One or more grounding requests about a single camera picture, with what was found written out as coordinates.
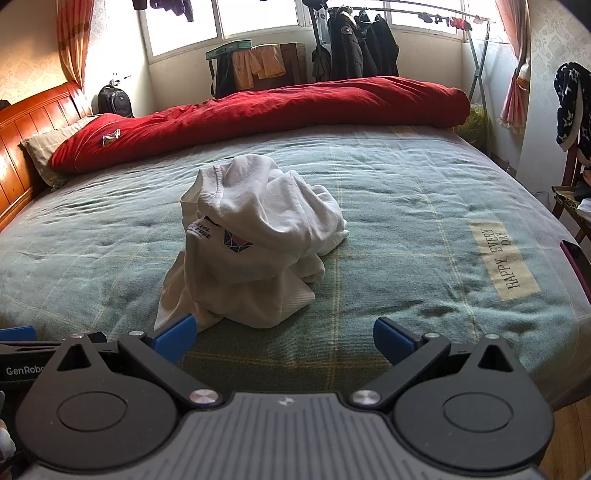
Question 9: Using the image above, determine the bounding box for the black jacket with patch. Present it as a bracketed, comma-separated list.
[329, 9, 366, 81]

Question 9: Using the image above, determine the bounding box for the orange curtain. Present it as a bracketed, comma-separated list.
[56, 0, 95, 90]

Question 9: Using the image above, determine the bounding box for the wooden chair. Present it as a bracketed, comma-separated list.
[551, 138, 591, 241]

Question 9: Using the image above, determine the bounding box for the green fluffy bundle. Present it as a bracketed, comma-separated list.
[455, 105, 491, 148]

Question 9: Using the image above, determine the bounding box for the metal drying rack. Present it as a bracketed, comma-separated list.
[323, 4, 498, 104]

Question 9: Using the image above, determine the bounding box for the wooden headboard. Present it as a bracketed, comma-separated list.
[0, 82, 93, 232]

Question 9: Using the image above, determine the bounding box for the red duvet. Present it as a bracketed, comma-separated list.
[48, 76, 472, 175]

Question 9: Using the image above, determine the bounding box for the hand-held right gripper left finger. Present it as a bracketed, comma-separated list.
[55, 314, 225, 411]

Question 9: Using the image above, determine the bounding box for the dark phone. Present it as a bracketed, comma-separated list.
[560, 240, 591, 301]

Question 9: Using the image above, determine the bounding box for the dark olive garment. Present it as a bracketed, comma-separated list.
[311, 44, 332, 79]

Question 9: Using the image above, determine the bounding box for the black backpack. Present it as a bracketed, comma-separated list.
[97, 74, 134, 118]

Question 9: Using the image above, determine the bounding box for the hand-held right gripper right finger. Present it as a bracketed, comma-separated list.
[348, 316, 528, 411]

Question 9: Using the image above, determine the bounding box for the brown wooden cabinet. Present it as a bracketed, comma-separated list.
[252, 42, 308, 90]

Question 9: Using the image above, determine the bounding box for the orange towel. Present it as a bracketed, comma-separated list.
[232, 48, 254, 90]

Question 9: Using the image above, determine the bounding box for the orange shirt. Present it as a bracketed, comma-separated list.
[249, 45, 287, 79]

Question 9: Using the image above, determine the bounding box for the pink curtain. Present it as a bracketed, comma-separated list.
[496, 0, 533, 136]

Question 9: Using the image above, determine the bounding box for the grey hanging garment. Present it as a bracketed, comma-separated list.
[305, 0, 331, 47]

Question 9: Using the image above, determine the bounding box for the star patterned dark garment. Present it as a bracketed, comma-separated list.
[554, 62, 591, 162]

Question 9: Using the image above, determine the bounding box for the green plaid blanket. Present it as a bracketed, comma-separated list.
[0, 124, 591, 411]

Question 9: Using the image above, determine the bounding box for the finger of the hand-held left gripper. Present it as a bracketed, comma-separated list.
[0, 325, 38, 343]

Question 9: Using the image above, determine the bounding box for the row of hanging socks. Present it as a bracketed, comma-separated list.
[418, 13, 475, 32]

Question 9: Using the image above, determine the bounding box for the white printed shirt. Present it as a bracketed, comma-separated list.
[154, 154, 349, 333]

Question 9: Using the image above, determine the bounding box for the white window frame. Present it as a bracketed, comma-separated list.
[139, 0, 511, 60]

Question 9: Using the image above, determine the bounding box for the beige pillow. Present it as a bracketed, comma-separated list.
[21, 115, 100, 192]

